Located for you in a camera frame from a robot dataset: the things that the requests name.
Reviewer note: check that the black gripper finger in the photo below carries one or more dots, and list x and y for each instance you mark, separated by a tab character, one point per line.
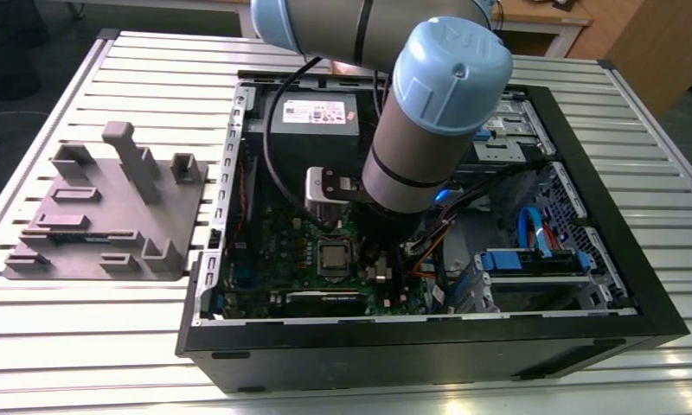
380	268

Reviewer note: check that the grey metal disk bay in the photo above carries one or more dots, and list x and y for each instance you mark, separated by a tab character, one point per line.
541	285

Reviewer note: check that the blue plastic drive carrier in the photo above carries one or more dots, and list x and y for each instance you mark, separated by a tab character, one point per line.
483	135

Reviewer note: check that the black RAM slot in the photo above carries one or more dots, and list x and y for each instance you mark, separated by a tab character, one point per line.
401	281
385	294

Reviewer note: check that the wooden cabinet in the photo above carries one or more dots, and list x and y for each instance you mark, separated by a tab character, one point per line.
658	43

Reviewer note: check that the grey power supply unit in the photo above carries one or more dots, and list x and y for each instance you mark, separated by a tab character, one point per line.
317	147

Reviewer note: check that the dark RAM stick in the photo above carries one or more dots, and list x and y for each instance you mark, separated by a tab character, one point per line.
77	238

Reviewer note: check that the wooden desk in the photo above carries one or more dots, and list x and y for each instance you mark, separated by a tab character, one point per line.
541	17

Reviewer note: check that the black graphics card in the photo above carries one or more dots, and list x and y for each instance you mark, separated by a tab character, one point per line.
323	302

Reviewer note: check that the grey metal drive cage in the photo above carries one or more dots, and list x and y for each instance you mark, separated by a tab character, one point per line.
507	151

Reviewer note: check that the white table frame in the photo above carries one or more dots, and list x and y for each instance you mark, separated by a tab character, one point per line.
244	27

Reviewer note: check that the grey plastic parts rack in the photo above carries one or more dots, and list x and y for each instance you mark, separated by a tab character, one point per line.
121	207

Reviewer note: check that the blue disk carrier with disk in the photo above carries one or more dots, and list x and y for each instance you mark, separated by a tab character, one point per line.
504	261

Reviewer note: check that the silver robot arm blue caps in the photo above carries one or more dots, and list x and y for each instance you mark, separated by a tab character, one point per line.
420	151

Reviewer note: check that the black open PC case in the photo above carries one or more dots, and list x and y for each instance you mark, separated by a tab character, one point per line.
380	359

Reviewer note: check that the green motherboard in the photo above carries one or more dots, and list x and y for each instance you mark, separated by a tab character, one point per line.
276	259

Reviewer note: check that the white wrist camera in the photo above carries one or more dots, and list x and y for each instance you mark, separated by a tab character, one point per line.
317	190

